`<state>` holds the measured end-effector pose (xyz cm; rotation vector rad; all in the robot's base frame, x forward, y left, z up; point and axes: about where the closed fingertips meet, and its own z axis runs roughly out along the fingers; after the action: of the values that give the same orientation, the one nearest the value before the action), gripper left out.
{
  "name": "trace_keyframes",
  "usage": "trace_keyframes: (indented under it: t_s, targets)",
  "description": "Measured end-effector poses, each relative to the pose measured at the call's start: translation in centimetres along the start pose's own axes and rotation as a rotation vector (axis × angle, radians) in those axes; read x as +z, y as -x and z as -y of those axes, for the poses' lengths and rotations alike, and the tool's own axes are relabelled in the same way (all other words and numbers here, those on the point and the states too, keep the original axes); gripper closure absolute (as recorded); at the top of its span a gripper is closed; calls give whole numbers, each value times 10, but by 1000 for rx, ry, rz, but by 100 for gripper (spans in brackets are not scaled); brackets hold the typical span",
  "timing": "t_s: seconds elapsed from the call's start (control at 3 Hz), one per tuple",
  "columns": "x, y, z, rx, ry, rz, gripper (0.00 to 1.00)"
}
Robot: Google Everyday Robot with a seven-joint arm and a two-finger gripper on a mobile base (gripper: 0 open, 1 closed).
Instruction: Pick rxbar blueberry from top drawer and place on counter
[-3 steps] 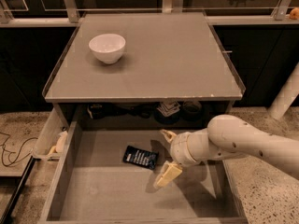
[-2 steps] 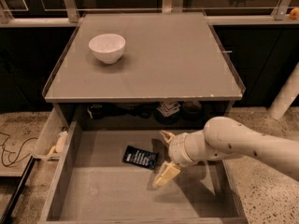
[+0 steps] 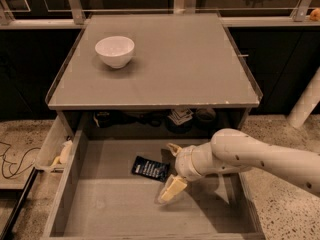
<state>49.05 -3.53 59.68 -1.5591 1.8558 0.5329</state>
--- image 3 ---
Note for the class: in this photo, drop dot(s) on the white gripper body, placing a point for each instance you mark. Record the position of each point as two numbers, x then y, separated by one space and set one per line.
183 163

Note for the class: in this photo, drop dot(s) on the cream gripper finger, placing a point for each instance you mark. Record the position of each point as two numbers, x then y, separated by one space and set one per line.
174 149
173 186

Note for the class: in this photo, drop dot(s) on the dark blue rxbar wrapper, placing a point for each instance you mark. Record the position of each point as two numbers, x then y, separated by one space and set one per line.
150 169

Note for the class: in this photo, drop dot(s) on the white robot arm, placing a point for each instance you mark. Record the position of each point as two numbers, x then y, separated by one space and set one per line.
231 151

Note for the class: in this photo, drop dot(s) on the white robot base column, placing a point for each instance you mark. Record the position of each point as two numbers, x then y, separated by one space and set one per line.
306 103

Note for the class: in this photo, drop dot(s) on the open grey top drawer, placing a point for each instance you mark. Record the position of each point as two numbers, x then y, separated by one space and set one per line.
99 198

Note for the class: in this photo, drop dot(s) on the grey cabinet counter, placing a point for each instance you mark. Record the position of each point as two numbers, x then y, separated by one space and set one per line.
180 61

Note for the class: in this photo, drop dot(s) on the patterned snack packet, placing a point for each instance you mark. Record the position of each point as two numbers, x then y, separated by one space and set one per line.
180 116

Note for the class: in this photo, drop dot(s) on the dark round container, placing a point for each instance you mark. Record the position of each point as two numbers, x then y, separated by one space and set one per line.
205 118

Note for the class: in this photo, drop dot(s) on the black object in cabinet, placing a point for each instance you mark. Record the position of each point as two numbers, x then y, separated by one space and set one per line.
103 119

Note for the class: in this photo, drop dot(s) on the white ceramic bowl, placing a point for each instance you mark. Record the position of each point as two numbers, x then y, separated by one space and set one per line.
115 51

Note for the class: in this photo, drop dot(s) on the orange object on ledge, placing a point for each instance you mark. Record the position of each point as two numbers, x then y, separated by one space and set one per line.
315 14

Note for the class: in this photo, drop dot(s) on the metal window frame rail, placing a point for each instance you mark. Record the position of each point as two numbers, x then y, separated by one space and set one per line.
49 14

